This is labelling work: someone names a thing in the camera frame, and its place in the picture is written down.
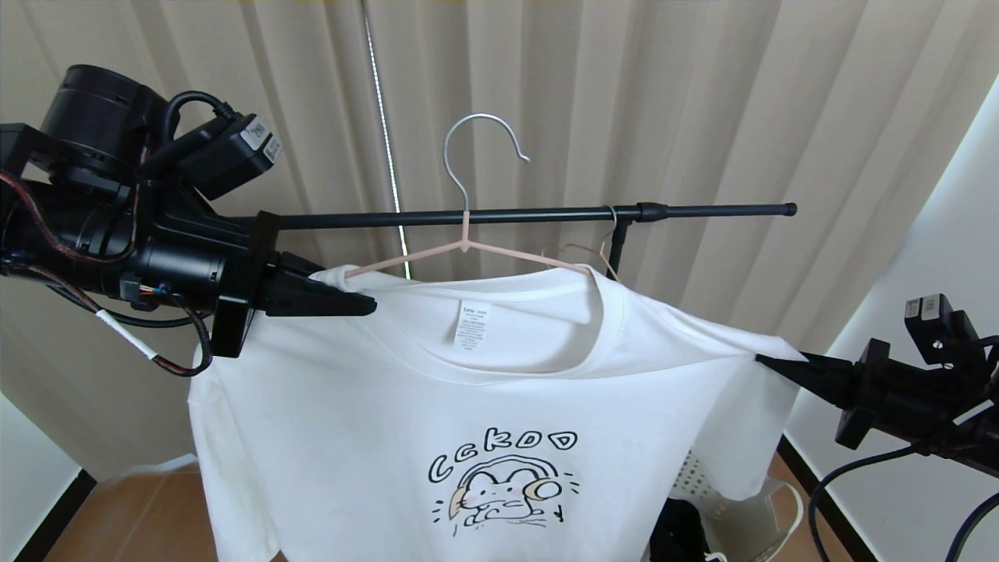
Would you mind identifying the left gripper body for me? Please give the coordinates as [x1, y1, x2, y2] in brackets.
[117, 211, 282, 360]

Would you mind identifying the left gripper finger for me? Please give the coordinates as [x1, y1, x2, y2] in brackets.
[261, 272, 378, 318]
[277, 250, 327, 278]

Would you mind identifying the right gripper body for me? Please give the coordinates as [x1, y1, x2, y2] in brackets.
[835, 340, 965, 450]

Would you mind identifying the pink clothes hanger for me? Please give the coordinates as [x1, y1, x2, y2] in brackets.
[541, 205, 621, 283]
[343, 113, 603, 280]

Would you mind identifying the white printed t-shirt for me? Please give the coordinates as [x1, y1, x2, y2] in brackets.
[187, 264, 809, 562]

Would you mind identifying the black garment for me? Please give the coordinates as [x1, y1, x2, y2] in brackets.
[649, 500, 731, 562]

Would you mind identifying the white laundry basket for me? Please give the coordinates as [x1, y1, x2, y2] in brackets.
[667, 449, 805, 562]

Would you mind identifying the black clothes rack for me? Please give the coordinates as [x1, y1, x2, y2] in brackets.
[258, 201, 798, 276]

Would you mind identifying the beige curtain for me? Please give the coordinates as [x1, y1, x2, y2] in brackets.
[0, 0, 999, 481]

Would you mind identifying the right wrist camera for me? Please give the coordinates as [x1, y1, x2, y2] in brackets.
[904, 293, 986, 372]

